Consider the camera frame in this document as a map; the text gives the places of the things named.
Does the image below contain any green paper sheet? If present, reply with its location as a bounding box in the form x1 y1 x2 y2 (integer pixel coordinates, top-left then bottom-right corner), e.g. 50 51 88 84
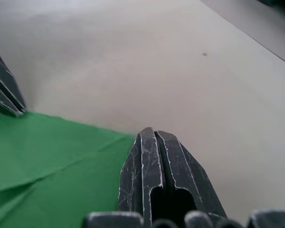
0 109 136 228

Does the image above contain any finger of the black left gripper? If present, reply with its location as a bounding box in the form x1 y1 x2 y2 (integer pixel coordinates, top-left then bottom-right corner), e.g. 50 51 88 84
0 41 27 112
0 69 24 117

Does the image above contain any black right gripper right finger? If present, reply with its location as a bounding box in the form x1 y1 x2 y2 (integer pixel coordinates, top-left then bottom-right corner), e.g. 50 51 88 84
156 130 228 220

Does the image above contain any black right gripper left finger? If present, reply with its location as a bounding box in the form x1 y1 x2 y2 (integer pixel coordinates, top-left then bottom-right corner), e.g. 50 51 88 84
118 127 167 228

